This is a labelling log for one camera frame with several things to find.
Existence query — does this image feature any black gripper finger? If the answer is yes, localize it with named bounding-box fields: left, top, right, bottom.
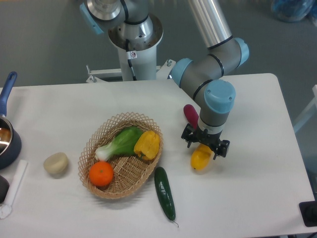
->
left=210, top=139, right=230, bottom=160
left=181, top=123, right=199, bottom=148

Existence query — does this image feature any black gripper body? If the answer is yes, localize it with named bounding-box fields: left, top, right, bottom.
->
left=195, top=127, right=222, bottom=149

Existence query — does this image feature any yellow mango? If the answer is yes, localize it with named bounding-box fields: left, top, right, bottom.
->
left=190, top=144, right=213, bottom=171

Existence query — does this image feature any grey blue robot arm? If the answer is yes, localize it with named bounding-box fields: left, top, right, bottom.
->
left=80, top=0, right=249, bottom=157

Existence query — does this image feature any purple sweet potato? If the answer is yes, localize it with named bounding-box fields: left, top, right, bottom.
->
left=183, top=104, right=199, bottom=129

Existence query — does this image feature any yellow bell pepper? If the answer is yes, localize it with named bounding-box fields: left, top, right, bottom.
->
left=134, top=130, right=160, bottom=160

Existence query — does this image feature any dark green cucumber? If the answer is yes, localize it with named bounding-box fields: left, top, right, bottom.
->
left=154, top=167, right=179, bottom=228

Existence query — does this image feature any green bok choy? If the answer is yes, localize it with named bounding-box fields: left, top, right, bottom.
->
left=95, top=126, right=143, bottom=162

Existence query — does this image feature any woven wicker basket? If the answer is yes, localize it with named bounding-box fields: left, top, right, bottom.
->
left=78, top=112, right=163, bottom=199

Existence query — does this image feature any orange tangerine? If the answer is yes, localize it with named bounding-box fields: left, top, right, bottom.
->
left=89, top=161, right=114, bottom=187

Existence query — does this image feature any black device at edge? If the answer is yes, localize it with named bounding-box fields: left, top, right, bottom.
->
left=299, top=201, right=317, bottom=227

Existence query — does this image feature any blue plastic bag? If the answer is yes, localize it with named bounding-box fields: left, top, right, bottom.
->
left=270, top=0, right=317, bottom=23

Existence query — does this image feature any dark blue saucepan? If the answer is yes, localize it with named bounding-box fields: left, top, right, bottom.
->
left=0, top=71, right=22, bottom=170

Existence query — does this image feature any dark round object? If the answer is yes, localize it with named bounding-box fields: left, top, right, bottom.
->
left=0, top=176, right=9, bottom=203

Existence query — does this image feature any white rolled cloth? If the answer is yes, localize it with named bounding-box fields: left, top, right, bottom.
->
left=0, top=160, right=28, bottom=220

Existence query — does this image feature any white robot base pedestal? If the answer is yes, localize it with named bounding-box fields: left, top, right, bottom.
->
left=86, top=13, right=176, bottom=83

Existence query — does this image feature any white metal frame right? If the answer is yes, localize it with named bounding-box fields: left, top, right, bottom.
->
left=293, top=85, right=317, bottom=133

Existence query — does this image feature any black cable on pedestal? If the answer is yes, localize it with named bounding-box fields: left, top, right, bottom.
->
left=124, top=38, right=137, bottom=81

